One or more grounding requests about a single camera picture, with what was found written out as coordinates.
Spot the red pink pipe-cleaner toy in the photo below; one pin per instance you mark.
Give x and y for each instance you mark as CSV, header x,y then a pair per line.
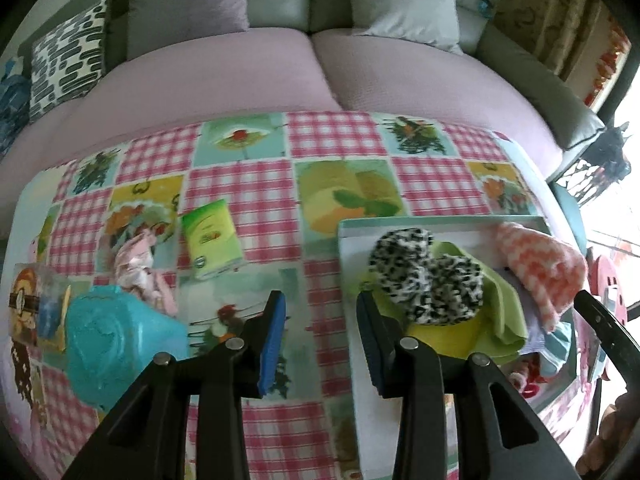
x,y
525,376

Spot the teal white tray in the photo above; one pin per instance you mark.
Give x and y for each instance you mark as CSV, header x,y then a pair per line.
x,y
377,421

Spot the leopard print scrunchie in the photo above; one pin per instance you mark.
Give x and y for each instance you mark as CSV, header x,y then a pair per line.
x,y
431,289

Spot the green tissue pack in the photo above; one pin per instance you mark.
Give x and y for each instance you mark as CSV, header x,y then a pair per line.
x,y
212,242

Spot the pink white striped towel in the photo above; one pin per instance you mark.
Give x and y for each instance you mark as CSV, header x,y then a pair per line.
x,y
550,270

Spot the light grey cushion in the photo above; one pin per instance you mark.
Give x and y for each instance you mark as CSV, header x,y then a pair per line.
x,y
431,22

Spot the blue clothes pile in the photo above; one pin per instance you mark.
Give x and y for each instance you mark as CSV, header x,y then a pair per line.
x,y
14,102

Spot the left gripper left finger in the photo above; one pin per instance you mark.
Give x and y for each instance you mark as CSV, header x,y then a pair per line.
x,y
262,336

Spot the purple wipes packet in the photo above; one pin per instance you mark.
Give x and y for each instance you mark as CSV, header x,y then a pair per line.
x,y
536,336

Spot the teal wipes pack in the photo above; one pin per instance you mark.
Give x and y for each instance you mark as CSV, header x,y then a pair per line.
x,y
111,336

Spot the black white patterned cushion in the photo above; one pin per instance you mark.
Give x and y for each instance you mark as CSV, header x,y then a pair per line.
x,y
68,61

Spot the light green cloth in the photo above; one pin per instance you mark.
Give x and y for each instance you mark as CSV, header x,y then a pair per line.
x,y
504,328

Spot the patchwork tablecloth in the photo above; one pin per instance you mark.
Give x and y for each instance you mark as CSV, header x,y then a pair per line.
x,y
289,179

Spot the clear gift box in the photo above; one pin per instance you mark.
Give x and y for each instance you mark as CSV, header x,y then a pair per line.
x,y
38,302

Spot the teal stool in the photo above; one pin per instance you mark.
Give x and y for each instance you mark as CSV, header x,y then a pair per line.
x,y
571,211

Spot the blue face mask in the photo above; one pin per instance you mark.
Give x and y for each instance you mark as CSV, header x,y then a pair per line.
x,y
554,354

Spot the red perforated stool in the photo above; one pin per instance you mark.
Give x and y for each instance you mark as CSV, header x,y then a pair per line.
x,y
605,286

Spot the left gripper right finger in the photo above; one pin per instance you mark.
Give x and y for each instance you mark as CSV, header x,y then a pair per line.
x,y
380,336

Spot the purple cushion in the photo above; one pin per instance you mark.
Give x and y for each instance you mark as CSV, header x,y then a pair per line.
x,y
187,5

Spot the person right hand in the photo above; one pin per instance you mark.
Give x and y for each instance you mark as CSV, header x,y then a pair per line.
x,y
614,431

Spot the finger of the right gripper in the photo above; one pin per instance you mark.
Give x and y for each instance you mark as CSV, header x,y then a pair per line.
x,y
615,340

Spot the grey sofa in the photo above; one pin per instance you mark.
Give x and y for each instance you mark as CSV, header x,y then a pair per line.
x,y
296,55

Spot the yellow sponge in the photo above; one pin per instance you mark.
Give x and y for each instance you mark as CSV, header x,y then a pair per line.
x,y
457,341

